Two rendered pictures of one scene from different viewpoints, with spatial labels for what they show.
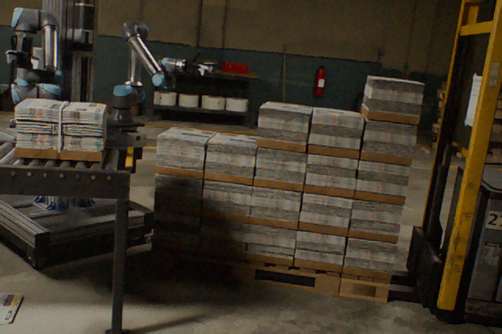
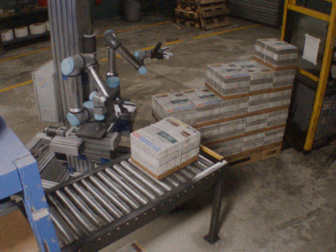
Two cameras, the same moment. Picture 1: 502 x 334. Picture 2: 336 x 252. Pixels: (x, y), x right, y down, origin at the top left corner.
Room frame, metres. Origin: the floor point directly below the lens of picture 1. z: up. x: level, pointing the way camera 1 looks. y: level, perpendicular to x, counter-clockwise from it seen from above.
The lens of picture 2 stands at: (0.69, 1.86, 2.22)
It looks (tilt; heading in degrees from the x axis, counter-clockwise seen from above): 30 degrees down; 333
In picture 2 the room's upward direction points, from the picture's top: straight up
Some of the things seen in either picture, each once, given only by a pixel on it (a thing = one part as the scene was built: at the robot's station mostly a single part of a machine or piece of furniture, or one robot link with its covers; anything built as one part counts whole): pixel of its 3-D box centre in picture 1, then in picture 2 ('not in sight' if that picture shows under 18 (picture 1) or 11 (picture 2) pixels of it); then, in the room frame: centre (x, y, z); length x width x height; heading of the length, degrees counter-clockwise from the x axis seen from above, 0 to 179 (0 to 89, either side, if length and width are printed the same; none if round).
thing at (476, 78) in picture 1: (473, 91); (306, 42); (3.07, -1.16, 1.27); 0.57 x 0.01 x 0.65; 175
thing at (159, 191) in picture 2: (12, 157); (142, 179); (2.36, 1.14, 0.77); 0.47 x 0.05 x 0.05; 14
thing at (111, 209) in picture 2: not in sight; (101, 198); (2.28, 1.46, 0.77); 0.47 x 0.05 x 0.05; 14
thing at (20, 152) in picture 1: (38, 146); (152, 163); (2.41, 1.04, 0.83); 0.29 x 0.16 x 0.04; 14
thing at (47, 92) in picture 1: (49, 96); (90, 110); (3.06, 1.26, 0.98); 0.13 x 0.12 x 0.14; 113
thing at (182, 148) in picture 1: (252, 207); (211, 130); (3.17, 0.01, 0.42); 1.17 x 0.39 x 0.83; 85
